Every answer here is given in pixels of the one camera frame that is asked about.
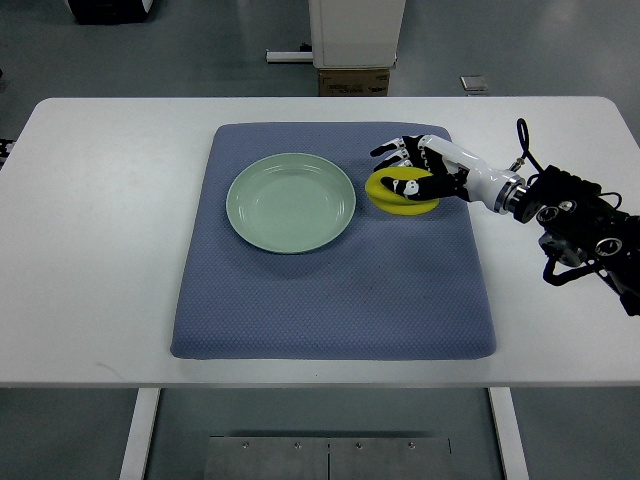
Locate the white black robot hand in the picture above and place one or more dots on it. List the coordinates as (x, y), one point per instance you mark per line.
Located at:
(455, 172)

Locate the yellow starfruit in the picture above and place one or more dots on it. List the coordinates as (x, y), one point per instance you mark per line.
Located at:
(379, 188)

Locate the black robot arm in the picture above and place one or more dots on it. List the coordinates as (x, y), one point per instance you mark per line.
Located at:
(583, 233)

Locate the small grey floor plate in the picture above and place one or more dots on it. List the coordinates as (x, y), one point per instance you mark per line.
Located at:
(474, 83)

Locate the light green plate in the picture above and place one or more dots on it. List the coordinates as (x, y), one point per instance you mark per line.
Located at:
(290, 203)

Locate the brown cardboard box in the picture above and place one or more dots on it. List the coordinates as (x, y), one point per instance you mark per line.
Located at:
(353, 82)

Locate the white cabinet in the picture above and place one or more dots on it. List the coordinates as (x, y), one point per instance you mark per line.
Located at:
(355, 34)

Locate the white right table leg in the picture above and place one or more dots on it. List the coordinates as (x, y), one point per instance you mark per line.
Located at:
(508, 434)

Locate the white table leg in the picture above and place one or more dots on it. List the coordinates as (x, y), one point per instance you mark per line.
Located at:
(508, 434)
(140, 434)

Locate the white left table leg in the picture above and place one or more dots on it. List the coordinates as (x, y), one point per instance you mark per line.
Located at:
(140, 434)

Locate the black wheeled base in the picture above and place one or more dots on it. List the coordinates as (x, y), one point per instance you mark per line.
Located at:
(109, 12)

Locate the dark object at left edge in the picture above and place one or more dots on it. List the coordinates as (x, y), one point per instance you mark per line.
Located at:
(6, 146)

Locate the white metal rail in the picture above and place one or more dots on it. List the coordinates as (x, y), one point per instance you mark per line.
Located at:
(289, 57)

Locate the metal base plate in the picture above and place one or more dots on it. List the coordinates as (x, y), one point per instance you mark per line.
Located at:
(271, 457)

